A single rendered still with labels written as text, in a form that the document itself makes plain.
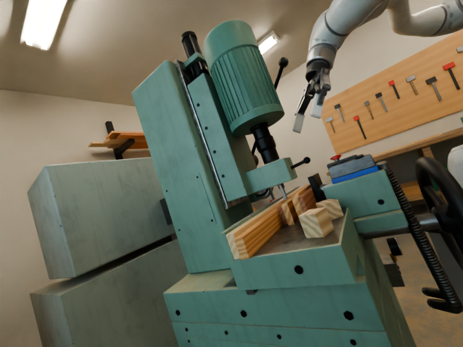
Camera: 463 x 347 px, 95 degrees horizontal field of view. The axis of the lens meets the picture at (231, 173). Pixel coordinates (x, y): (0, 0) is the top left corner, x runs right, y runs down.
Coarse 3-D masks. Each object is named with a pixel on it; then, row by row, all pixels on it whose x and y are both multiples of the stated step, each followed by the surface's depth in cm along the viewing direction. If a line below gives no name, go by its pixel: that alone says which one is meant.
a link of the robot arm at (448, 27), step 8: (448, 0) 79; (456, 0) 76; (448, 8) 78; (456, 8) 77; (448, 16) 78; (456, 16) 78; (448, 24) 80; (456, 24) 79; (440, 32) 83; (448, 32) 84
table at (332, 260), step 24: (384, 216) 45; (288, 240) 41; (312, 240) 36; (336, 240) 32; (240, 264) 40; (264, 264) 38; (288, 264) 35; (312, 264) 33; (336, 264) 31; (240, 288) 41; (264, 288) 38
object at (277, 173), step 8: (280, 160) 62; (288, 160) 64; (264, 168) 65; (272, 168) 63; (280, 168) 62; (288, 168) 61; (248, 176) 68; (256, 176) 66; (264, 176) 65; (272, 176) 63; (280, 176) 62; (288, 176) 61; (296, 176) 65; (256, 184) 66; (264, 184) 65; (272, 184) 64; (280, 184) 65
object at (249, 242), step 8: (272, 216) 52; (256, 224) 46; (264, 224) 47; (272, 224) 50; (280, 224) 54; (248, 232) 41; (256, 232) 43; (264, 232) 46; (272, 232) 49; (240, 240) 39; (248, 240) 40; (256, 240) 42; (264, 240) 44; (240, 248) 39; (248, 248) 39; (256, 248) 41; (240, 256) 39; (248, 256) 38
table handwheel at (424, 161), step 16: (432, 160) 44; (416, 176) 56; (432, 176) 42; (448, 176) 39; (432, 192) 53; (448, 192) 38; (432, 208) 49; (448, 208) 42; (432, 224) 47; (448, 224) 45; (448, 240) 54
